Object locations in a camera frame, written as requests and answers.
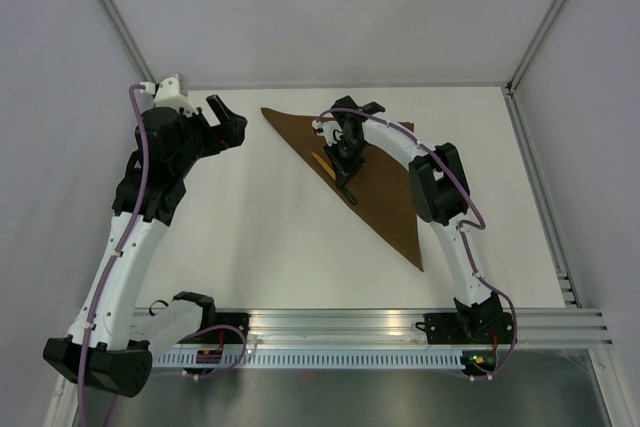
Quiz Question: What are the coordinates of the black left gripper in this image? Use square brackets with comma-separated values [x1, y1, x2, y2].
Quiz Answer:
[173, 95, 246, 176]

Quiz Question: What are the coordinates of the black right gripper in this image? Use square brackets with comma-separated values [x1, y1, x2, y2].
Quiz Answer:
[322, 136, 367, 187]

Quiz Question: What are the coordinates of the brown cloth napkin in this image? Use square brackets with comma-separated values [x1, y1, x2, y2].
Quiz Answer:
[261, 107, 423, 270]

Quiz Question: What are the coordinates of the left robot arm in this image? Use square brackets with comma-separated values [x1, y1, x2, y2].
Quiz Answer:
[43, 95, 247, 398]

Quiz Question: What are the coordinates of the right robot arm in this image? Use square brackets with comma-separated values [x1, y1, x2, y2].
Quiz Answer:
[312, 96, 517, 345]

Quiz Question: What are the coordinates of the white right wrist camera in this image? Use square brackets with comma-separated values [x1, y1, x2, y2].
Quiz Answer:
[312, 119, 340, 145]

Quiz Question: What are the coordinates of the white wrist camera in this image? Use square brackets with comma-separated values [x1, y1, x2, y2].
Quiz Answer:
[312, 119, 340, 145]
[141, 72, 198, 117]

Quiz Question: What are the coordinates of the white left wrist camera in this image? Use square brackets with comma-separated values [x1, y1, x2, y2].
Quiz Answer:
[141, 72, 198, 117]

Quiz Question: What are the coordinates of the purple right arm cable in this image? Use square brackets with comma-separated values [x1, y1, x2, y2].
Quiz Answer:
[314, 106, 519, 383]

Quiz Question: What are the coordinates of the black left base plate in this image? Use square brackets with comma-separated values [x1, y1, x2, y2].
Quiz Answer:
[180, 311, 250, 347]

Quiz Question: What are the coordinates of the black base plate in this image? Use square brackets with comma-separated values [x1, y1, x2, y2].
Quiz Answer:
[180, 311, 250, 347]
[414, 313, 515, 346]

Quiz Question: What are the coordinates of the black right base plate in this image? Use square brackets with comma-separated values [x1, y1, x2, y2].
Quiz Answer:
[414, 313, 515, 346]

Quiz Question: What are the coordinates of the white slotted cable duct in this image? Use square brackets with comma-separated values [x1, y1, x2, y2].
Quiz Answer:
[154, 347, 464, 370]

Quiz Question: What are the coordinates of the aluminium front mounting rail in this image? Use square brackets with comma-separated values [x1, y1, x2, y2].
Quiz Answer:
[240, 308, 613, 349]

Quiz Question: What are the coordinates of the aluminium frame rail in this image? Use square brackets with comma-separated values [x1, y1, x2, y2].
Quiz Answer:
[504, 0, 570, 95]

